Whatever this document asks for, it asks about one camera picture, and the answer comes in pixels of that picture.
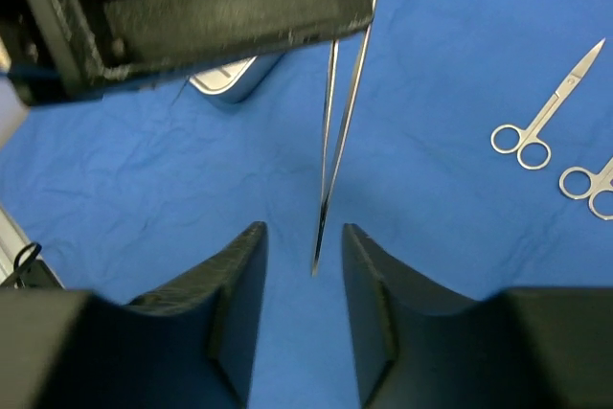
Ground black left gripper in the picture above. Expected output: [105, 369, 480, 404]
[1, 0, 144, 106]

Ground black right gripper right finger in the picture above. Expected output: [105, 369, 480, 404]
[342, 224, 612, 408]

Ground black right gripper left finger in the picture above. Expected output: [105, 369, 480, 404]
[1, 221, 267, 408]

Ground metal surgical instrument tray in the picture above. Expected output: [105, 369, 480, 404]
[190, 54, 283, 104]

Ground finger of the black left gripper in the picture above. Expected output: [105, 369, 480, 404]
[61, 0, 373, 79]

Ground long steel forceps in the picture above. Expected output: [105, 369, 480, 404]
[310, 21, 374, 277]

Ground aluminium front rail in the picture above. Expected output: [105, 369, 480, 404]
[1, 208, 64, 289]

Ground blue surgical drape cloth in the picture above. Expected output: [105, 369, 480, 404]
[1, 0, 612, 408]

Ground steel surgical scissors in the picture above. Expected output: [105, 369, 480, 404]
[558, 159, 613, 221]
[489, 37, 606, 170]

